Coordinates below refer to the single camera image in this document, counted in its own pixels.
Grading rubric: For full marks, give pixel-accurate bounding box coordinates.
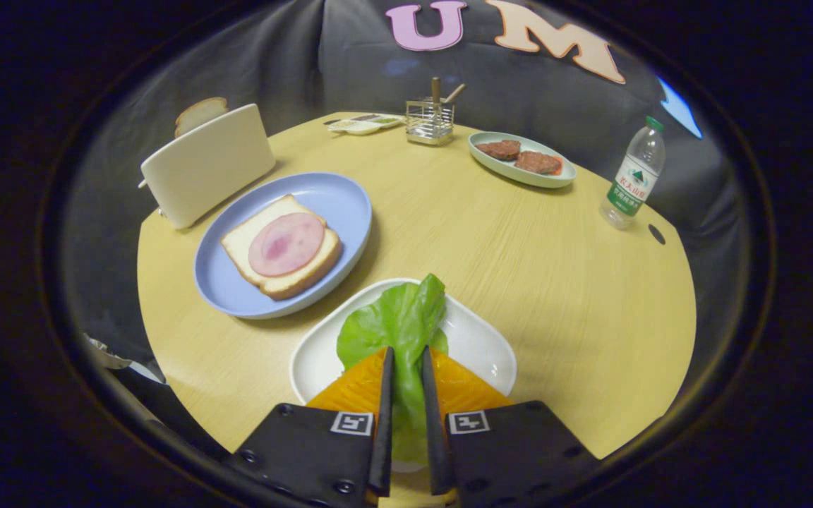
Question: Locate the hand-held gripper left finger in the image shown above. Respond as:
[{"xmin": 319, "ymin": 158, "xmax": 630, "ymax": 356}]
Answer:
[{"xmin": 227, "ymin": 346, "xmax": 395, "ymax": 508}]

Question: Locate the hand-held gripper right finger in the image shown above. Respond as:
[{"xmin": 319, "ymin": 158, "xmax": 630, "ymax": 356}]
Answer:
[{"xmin": 421, "ymin": 346, "xmax": 601, "ymax": 508}]

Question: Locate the green lettuce leaf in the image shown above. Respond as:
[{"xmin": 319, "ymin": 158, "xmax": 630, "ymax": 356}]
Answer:
[{"xmin": 336, "ymin": 274, "xmax": 450, "ymax": 466}]

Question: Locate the plain bread slice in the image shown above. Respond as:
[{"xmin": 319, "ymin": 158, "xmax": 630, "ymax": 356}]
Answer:
[{"xmin": 174, "ymin": 97, "xmax": 229, "ymax": 138}]

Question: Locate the white leaf-shaped plate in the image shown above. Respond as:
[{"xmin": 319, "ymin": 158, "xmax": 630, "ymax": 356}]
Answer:
[{"xmin": 289, "ymin": 278, "xmax": 518, "ymax": 473}]

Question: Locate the pink ham slice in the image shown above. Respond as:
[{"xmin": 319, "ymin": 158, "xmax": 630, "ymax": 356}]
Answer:
[{"xmin": 248, "ymin": 212, "xmax": 326, "ymax": 277}]

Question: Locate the blue plate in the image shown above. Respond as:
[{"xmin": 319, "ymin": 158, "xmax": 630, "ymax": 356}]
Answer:
[{"xmin": 193, "ymin": 172, "xmax": 373, "ymax": 320}]

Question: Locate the bread slice under ham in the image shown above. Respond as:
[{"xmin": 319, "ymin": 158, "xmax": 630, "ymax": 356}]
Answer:
[{"xmin": 221, "ymin": 195, "xmax": 343, "ymax": 301}]

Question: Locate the pale green oval plate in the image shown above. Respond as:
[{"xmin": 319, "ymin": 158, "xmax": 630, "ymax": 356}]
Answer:
[{"xmin": 468, "ymin": 131, "xmax": 577, "ymax": 189}]

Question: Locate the brown meat patty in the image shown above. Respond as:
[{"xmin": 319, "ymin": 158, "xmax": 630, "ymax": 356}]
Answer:
[
  {"xmin": 476, "ymin": 140, "xmax": 522, "ymax": 161},
  {"xmin": 515, "ymin": 151, "xmax": 563, "ymax": 176}
]

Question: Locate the white divided bean dish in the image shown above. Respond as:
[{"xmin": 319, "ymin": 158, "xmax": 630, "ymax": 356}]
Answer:
[{"xmin": 323, "ymin": 113, "xmax": 405, "ymax": 135}]

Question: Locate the white toaster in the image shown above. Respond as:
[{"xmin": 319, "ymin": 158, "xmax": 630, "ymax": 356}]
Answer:
[{"xmin": 138, "ymin": 104, "xmax": 277, "ymax": 230}]

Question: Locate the clear water bottle green label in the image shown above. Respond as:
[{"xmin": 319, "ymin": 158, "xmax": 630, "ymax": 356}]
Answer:
[{"xmin": 599, "ymin": 116, "xmax": 666, "ymax": 231}]

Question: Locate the black backdrop cloth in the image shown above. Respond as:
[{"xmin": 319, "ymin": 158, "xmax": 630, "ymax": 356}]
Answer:
[{"xmin": 61, "ymin": 0, "xmax": 753, "ymax": 396}]

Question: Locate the metal wire utensil holder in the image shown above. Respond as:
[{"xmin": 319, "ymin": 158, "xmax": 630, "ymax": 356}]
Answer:
[{"xmin": 405, "ymin": 97, "xmax": 455, "ymax": 146}]

